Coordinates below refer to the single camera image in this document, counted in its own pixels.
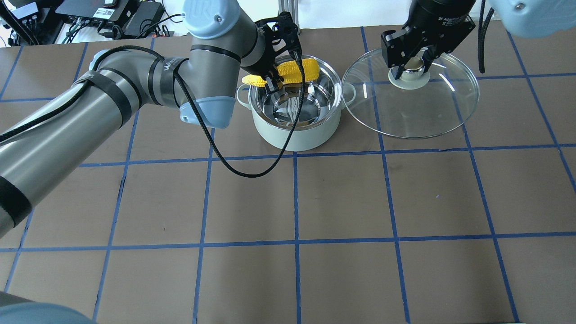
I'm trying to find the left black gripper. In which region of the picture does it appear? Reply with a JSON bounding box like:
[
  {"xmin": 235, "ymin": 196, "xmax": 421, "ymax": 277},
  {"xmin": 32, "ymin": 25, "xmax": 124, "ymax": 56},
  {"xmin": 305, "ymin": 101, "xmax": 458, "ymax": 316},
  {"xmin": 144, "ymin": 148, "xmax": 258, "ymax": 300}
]
[{"xmin": 252, "ymin": 12, "xmax": 306, "ymax": 95}]

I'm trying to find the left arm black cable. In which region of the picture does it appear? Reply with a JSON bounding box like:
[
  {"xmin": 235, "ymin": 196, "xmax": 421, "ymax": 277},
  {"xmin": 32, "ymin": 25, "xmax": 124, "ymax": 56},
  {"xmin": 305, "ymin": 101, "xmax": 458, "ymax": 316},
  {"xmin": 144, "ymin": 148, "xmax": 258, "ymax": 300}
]
[{"xmin": 0, "ymin": 45, "xmax": 306, "ymax": 178}]

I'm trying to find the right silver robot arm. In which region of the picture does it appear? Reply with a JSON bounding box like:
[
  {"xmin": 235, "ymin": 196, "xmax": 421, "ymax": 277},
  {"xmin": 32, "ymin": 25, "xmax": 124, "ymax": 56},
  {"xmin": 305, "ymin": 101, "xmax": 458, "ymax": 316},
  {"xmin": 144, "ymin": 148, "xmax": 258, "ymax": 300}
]
[{"xmin": 381, "ymin": 0, "xmax": 575, "ymax": 80}]

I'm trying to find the pale green cooking pot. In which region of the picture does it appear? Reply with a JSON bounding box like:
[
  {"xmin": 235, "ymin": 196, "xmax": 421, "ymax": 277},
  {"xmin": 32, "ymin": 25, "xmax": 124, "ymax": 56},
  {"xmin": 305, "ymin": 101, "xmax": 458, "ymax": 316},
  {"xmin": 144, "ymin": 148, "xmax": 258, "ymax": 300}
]
[{"xmin": 236, "ymin": 55, "xmax": 356, "ymax": 152}]

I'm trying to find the yellow corn cob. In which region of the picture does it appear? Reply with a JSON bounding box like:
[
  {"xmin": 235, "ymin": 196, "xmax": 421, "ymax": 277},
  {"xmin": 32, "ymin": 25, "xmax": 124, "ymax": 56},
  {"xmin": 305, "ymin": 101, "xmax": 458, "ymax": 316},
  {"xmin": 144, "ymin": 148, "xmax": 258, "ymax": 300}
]
[{"xmin": 242, "ymin": 58, "xmax": 320, "ymax": 88}]

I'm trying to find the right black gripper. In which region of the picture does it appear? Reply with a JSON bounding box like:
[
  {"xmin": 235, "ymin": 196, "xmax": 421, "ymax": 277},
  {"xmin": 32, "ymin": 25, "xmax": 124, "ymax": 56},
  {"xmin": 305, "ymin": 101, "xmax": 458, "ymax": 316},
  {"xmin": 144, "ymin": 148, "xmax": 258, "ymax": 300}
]
[{"xmin": 381, "ymin": 0, "xmax": 475, "ymax": 80}]

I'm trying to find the glass pot lid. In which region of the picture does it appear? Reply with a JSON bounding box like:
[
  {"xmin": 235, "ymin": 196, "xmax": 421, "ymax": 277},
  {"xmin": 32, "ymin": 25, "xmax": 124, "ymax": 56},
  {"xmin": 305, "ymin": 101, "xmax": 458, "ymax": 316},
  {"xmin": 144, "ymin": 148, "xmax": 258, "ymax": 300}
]
[{"xmin": 342, "ymin": 49, "xmax": 480, "ymax": 140}]

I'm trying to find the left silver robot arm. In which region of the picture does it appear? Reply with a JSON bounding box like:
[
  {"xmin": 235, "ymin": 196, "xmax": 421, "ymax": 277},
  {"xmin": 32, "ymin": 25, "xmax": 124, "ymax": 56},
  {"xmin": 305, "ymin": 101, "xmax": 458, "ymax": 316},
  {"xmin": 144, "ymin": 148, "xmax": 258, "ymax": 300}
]
[{"xmin": 0, "ymin": 0, "xmax": 305, "ymax": 236}]

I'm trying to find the black power brick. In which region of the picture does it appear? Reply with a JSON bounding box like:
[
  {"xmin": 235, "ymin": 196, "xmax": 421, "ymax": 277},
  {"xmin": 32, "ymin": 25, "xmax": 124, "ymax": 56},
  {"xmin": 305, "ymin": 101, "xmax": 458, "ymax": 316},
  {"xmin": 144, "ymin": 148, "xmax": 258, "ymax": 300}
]
[{"xmin": 121, "ymin": 1, "xmax": 164, "ymax": 39}]

